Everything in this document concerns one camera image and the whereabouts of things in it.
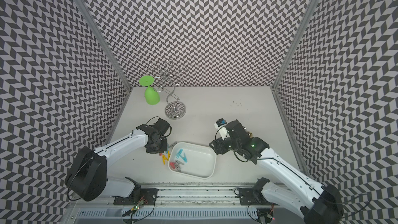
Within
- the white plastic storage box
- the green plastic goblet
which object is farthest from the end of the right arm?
the green plastic goblet

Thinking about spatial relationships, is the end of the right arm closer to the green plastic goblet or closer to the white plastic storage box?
the white plastic storage box

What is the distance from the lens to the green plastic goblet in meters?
0.80

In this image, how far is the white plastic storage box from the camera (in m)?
0.79
